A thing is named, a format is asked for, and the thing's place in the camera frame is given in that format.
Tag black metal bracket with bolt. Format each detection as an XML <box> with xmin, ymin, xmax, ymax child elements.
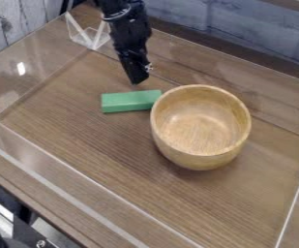
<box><xmin>12</xmin><ymin>216</ymin><xmax>60</xmax><ymax>248</ymax></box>

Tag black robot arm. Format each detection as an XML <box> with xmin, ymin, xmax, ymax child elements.
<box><xmin>94</xmin><ymin>0</ymin><xmax>150</xmax><ymax>85</ymax></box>

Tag round wooden bowl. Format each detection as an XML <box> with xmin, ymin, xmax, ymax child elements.
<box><xmin>149</xmin><ymin>84</ymin><xmax>250</xmax><ymax>171</ymax></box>

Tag clear acrylic tray wall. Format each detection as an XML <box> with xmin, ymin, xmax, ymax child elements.
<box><xmin>0</xmin><ymin>123</ymin><xmax>202</xmax><ymax>248</ymax></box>

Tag green rectangular block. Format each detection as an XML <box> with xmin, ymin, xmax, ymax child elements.
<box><xmin>101</xmin><ymin>90</ymin><xmax>161</xmax><ymax>113</ymax></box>

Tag clear acrylic corner bracket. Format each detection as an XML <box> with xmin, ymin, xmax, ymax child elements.
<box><xmin>64</xmin><ymin>12</ymin><xmax>109</xmax><ymax>50</ymax></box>

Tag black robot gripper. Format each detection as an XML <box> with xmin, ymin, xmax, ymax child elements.
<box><xmin>105</xmin><ymin>4</ymin><xmax>150</xmax><ymax>85</ymax></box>

